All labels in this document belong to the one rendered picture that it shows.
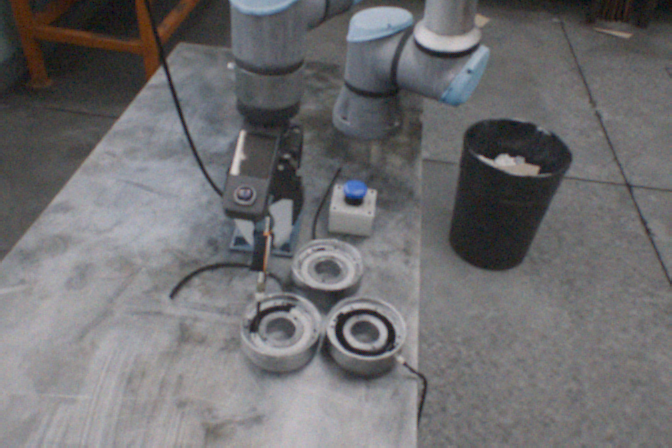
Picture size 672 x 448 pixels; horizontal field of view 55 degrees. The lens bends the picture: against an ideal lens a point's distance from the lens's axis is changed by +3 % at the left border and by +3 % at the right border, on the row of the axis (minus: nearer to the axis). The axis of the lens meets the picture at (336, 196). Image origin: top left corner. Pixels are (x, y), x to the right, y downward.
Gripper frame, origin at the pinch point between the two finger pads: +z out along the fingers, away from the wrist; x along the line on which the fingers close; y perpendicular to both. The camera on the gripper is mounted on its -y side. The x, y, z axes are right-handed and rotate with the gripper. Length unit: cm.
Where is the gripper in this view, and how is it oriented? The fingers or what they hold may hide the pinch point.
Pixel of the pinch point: (264, 243)
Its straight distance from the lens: 80.0
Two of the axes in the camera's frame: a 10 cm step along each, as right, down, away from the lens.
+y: 1.0, -6.1, 7.9
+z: -0.8, 7.9, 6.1
